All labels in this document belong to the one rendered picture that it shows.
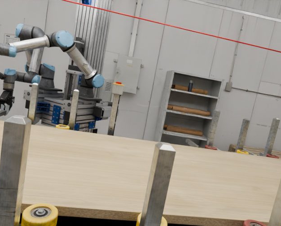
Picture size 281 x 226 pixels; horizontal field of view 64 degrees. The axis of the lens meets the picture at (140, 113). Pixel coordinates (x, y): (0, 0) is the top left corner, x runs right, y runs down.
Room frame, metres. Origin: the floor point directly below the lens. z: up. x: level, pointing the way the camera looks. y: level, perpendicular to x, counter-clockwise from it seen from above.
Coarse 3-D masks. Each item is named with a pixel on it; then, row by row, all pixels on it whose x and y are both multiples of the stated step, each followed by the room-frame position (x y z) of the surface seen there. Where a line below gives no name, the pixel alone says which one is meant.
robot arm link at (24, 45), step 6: (48, 36) 1.76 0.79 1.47; (12, 42) 1.63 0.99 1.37; (18, 42) 1.64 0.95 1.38; (24, 42) 1.66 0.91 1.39; (30, 42) 1.68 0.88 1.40; (36, 42) 1.70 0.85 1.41; (42, 42) 1.73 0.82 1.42; (48, 42) 1.75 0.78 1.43; (18, 48) 1.63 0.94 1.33; (24, 48) 1.66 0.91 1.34; (30, 48) 1.69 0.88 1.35; (36, 48) 1.73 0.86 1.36
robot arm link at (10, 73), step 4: (8, 68) 1.70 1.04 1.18; (4, 72) 1.69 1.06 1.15; (8, 72) 1.68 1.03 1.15; (12, 72) 1.70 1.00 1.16; (8, 76) 1.68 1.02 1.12; (12, 76) 1.70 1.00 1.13; (16, 76) 1.75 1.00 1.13; (4, 80) 1.68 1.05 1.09; (8, 80) 1.68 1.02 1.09; (12, 80) 1.70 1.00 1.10
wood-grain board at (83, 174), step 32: (0, 128) 1.10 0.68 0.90; (32, 128) 1.21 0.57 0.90; (32, 160) 0.80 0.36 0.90; (64, 160) 0.85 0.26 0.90; (96, 160) 0.91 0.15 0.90; (128, 160) 0.99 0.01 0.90; (192, 160) 1.17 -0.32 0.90; (224, 160) 1.28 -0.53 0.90; (256, 160) 1.42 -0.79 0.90; (32, 192) 0.59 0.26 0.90; (64, 192) 0.62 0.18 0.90; (96, 192) 0.65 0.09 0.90; (128, 192) 0.69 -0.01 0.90; (192, 192) 0.77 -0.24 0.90; (224, 192) 0.83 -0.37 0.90; (256, 192) 0.89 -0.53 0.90; (192, 224) 0.62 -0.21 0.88; (224, 224) 0.64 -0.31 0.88
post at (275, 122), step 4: (272, 120) 1.75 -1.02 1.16; (276, 120) 1.72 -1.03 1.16; (272, 124) 1.74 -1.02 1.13; (276, 124) 1.72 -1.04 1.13; (272, 128) 1.73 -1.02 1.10; (276, 128) 1.72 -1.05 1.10; (272, 132) 1.72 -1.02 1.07; (276, 132) 1.73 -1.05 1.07; (268, 136) 1.75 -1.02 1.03; (272, 136) 1.72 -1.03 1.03; (268, 140) 1.74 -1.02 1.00; (272, 140) 1.72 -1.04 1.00; (268, 144) 1.73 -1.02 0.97; (272, 144) 1.73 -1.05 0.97; (268, 148) 1.72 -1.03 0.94; (264, 152) 1.75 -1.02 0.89; (268, 152) 1.72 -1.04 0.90
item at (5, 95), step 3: (3, 93) 1.67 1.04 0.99; (6, 93) 1.68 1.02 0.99; (9, 93) 1.70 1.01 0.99; (0, 96) 1.64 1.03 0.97; (3, 96) 1.64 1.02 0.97; (6, 96) 1.65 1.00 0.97; (0, 99) 1.61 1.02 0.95; (3, 99) 1.62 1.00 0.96; (6, 99) 1.65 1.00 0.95; (3, 102) 1.62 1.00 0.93
